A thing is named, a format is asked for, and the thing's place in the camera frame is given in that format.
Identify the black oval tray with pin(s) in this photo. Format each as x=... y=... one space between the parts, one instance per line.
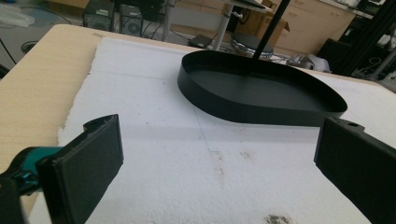
x=249 y=93

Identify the white desk leg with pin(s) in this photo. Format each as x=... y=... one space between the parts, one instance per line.
x=224 y=26

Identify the black pole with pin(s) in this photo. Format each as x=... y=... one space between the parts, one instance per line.
x=271 y=29

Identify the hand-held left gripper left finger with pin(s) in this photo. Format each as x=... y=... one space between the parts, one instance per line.
x=84 y=174

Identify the black computer tower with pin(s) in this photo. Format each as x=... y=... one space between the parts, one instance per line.
x=99 y=15
x=131 y=20

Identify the beige cabinet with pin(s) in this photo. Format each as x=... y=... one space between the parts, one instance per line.
x=314 y=26

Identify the cardboard box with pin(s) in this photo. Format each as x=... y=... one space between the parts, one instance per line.
x=264 y=26

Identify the white foam mat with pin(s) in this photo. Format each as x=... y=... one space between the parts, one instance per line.
x=199 y=174

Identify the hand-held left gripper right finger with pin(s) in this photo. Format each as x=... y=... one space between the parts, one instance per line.
x=358 y=161

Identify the black metal frame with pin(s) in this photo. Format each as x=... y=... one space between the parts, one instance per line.
x=367 y=37

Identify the clear plastic bag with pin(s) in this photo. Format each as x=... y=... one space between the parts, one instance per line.
x=14 y=15

